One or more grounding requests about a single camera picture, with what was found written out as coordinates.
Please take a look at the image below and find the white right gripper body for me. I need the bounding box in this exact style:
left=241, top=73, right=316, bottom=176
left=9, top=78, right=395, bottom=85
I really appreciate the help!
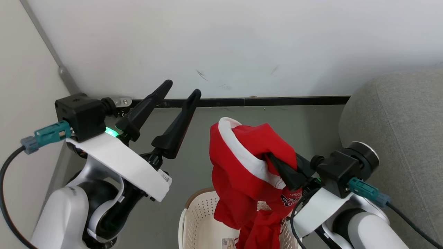
left=292, top=176, right=353, bottom=238

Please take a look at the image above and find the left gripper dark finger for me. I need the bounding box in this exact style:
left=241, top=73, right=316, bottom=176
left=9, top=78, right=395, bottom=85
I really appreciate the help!
left=116, top=80, right=173, bottom=142
left=151, top=89, right=202, bottom=160

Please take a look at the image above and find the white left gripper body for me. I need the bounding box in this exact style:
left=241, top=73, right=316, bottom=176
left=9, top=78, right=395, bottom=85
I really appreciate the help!
left=65, top=133, right=172, bottom=203

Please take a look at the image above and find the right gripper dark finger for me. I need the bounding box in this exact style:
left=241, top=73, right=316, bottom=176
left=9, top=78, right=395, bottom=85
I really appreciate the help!
left=265, top=154, right=309, bottom=191
left=296, top=153, right=317, bottom=177

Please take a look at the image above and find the red printed jersey white band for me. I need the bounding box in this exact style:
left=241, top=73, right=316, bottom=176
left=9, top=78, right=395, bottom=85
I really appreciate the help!
left=209, top=117, right=302, bottom=249

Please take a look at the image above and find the grey fabric sofa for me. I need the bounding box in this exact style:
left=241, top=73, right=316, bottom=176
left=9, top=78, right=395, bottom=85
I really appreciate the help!
left=338, top=69, right=443, bottom=249

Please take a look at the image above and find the black baseboard strip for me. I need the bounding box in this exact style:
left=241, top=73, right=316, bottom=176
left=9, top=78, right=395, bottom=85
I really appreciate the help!
left=131, top=96, right=351, bottom=109

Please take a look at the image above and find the white perforated laundry basket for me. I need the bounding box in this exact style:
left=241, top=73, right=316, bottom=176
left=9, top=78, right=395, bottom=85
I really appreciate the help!
left=178, top=188, right=303, bottom=249

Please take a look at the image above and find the right camera cable teal plug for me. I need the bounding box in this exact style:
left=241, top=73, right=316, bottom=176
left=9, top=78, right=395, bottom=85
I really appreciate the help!
left=347, top=177, right=443, bottom=249

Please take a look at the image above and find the camera cable teal plug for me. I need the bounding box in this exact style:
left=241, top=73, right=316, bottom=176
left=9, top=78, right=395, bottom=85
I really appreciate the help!
left=0, top=120, right=74, bottom=249
left=347, top=177, right=443, bottom=249

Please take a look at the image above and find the left camera cable teal plug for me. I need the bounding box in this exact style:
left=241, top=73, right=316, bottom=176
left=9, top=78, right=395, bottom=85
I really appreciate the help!
left=0, top=120, right=74, bottom=249

